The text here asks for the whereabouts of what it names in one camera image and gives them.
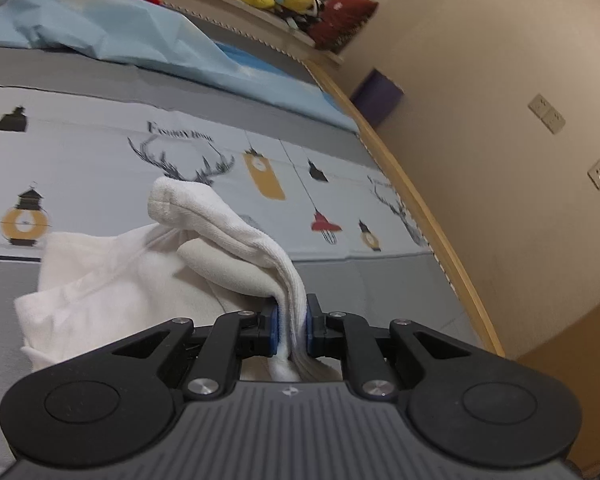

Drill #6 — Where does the light blue blanket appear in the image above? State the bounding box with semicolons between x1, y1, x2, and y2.
0;0;361;135

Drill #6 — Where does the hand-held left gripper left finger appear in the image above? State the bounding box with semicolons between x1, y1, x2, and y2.
111;307;282;402

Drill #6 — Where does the printed grey bed sheet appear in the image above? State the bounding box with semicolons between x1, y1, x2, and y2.
0;45;486;480

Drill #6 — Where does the purple box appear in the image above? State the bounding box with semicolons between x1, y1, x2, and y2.
350;69;405;129

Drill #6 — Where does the double wall socket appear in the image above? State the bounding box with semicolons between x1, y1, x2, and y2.
527;92;567;135

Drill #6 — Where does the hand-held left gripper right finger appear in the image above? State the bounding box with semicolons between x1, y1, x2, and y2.
305;294;475;402

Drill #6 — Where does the dark red cushion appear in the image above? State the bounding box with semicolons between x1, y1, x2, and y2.
307;0;380;52

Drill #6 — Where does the white t-shirt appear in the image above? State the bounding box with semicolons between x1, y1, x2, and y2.
14;177;342;385

